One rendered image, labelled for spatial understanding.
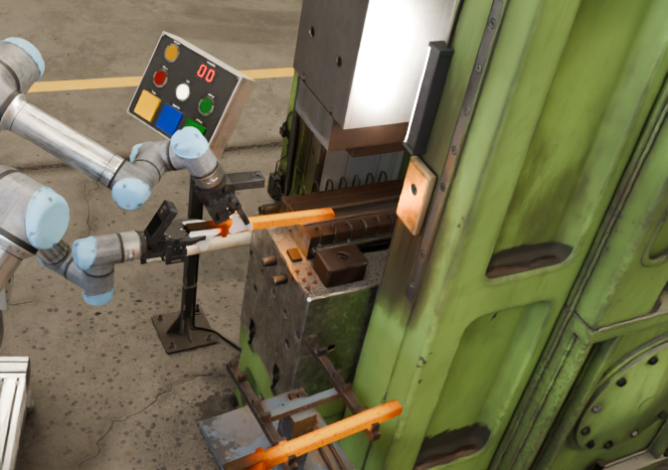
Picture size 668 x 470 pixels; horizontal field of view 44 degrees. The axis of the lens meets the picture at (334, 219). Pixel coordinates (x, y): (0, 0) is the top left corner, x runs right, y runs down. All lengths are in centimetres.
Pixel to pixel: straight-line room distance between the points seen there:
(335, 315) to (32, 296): 154
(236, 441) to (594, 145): 112
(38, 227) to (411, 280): 89
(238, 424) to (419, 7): 111
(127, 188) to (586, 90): 102
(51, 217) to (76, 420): 135
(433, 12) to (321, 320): 86
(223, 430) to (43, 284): 151
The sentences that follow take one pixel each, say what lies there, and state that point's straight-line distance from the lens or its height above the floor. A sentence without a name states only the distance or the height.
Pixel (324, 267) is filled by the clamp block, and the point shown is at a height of 97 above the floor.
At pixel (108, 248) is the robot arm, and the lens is 206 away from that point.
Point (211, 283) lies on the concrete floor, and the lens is 349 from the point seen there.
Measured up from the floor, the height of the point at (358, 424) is 93.
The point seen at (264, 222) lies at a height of 102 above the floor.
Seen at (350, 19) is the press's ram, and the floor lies 162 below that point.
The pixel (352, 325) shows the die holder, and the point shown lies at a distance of 230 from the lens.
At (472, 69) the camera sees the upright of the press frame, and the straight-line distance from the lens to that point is 175.
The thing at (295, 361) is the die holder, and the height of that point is 68.
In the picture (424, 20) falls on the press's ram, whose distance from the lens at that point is 191.
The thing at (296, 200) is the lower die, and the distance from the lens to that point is 235.
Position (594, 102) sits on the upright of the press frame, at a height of 157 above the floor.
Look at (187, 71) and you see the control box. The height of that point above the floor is 114.
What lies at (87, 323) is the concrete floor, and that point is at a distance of 332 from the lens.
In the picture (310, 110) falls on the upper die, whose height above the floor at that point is 132.
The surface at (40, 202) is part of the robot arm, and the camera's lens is 177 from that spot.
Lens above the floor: 238
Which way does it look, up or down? 37 degrees down
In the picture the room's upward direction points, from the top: 12 degrees clockwise
